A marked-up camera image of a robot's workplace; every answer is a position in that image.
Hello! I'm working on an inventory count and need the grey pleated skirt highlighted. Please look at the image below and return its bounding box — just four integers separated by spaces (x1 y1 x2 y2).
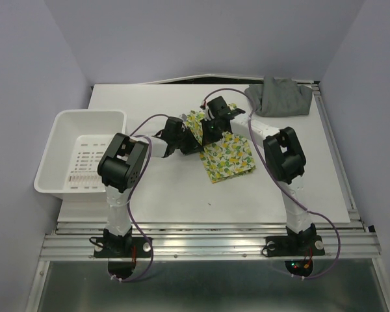
244 77 313 118

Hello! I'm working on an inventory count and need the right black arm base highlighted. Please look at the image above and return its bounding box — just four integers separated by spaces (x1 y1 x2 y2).
261 224 325 278

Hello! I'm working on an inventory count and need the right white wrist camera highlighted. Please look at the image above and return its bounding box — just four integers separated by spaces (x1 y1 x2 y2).
200 101 215 121

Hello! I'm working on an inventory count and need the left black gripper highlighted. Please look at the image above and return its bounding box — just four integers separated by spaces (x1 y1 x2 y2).
174 127 204 155

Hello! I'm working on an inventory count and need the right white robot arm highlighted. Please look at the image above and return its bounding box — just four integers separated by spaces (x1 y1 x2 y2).
200 96 312 254

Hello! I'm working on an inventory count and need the aluminium mounting rail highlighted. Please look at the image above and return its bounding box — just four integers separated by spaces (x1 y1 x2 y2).
40 222 382 261

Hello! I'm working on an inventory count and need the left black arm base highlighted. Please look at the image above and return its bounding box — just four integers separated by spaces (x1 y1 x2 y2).
89 234 154 283

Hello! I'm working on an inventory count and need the yellow floral skirt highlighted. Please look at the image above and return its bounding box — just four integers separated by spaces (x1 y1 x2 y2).
184 110 255 183

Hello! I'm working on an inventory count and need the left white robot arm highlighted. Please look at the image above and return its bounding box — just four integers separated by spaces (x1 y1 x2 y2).
97 117 203 256

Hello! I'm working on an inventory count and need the white plastic bin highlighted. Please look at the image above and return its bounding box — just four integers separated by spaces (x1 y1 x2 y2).
34 109 127 202

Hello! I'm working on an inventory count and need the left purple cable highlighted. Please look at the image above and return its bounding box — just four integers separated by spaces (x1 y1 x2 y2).
110 113 170 283

